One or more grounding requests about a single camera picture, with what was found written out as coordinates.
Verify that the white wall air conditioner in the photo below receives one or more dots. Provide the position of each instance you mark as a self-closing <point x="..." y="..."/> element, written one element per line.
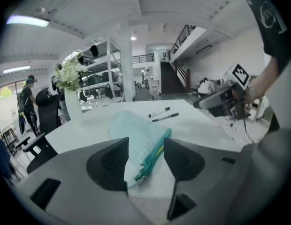
<point x="203" y="50"/>

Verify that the white pen with black cap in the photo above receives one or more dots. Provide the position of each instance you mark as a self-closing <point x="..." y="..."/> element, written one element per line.
<point x="159" y="112"/>

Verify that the black metal frame stand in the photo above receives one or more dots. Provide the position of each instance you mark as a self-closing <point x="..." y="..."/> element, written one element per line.
<point x="9" y="131"/>

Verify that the ceiling tube light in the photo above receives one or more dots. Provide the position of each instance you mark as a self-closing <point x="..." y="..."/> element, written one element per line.
<point x="28" y="21"/>
<point x="16" y="69"/>

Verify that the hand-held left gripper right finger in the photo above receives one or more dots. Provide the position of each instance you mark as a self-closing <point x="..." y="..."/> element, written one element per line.
<point x="185" y="163"/>

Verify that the row of black bags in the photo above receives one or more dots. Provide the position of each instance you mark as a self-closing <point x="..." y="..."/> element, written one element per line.
<point x="108" y="77"/>

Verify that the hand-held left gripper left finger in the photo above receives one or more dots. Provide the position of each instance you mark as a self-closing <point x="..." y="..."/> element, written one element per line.
<point x="108" y="163"/>

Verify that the black stair railing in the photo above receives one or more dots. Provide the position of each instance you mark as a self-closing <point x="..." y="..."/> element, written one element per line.
<point x="183" y="35"/>

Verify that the white counter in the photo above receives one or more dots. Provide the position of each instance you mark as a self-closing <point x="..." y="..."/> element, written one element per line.
<point x="154" y="87"/>

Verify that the white metal shelving rack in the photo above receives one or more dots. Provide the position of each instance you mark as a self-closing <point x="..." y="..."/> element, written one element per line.
<point x="109" y="67"/>

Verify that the black office chair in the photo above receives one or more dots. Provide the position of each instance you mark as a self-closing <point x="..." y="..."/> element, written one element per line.
<point x="48" y="111"/>

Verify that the white vase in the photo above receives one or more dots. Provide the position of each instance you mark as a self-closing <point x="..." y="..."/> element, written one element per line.
<point x="74" y="109"/>

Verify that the round ceiling light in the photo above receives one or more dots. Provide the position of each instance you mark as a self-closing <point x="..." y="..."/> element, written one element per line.
<point x="133" y="38"/>

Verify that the white flower bouquet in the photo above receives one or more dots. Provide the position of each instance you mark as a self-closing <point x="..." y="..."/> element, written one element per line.
<point x="69" y="74"/>

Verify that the white wristband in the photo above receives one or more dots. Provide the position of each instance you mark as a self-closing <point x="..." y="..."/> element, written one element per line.
<point x="251" y="91"/>

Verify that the glass window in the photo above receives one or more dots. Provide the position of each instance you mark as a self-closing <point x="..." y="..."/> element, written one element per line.
<point x="5" y="92"/>

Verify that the light blue fabric pouch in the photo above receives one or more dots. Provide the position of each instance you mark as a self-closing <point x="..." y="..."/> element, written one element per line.
<point x="136" y="132"/>

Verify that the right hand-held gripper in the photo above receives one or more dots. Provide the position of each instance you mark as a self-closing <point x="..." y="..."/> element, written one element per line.
<point x="240" y="75"/>

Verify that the person's right forearm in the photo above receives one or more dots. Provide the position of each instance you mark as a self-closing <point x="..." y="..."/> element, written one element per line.
<point x="265" y="83"/>

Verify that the black metal balcony railing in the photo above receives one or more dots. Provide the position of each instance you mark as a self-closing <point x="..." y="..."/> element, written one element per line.
<point x="142" y="58"/>

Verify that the dark wooden staircase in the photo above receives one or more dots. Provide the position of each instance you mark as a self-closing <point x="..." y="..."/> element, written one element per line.
<point x="170" y="78"/>

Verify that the person's black printed t-shirt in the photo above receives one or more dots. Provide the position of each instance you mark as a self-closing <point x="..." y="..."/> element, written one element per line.
<point x="279" y="46"/>

